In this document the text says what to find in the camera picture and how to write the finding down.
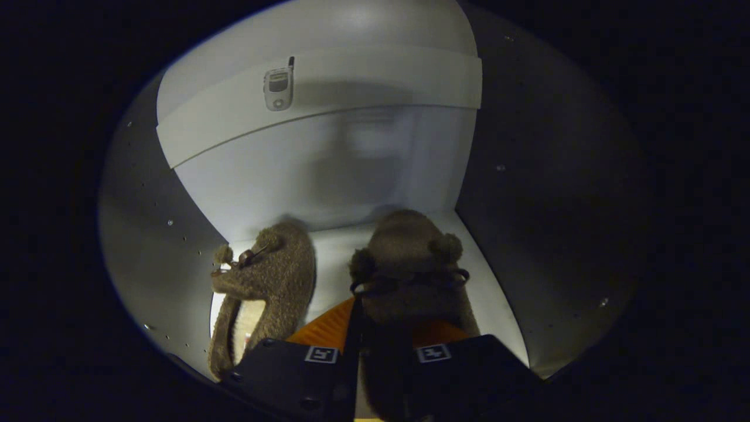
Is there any dark grey shoe cabinet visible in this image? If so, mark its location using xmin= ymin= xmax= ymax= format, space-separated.
xmin=97 ymin=0 xmax=645 ymax=382

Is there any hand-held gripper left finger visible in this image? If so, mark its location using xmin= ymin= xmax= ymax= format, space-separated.
xmin=223 ymin=293 xmax=364 ymax=422

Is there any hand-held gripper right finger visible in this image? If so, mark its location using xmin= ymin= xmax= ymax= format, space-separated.
xmin=403 ymin=319 xmax=543 ymax=422

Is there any brown fuzzy slipper shoe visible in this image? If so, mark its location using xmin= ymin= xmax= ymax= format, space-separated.
xmin=350 ymin=209 xmax=482 ymax=422
xmin=208 ymin=221 xmax=318 ymax=380

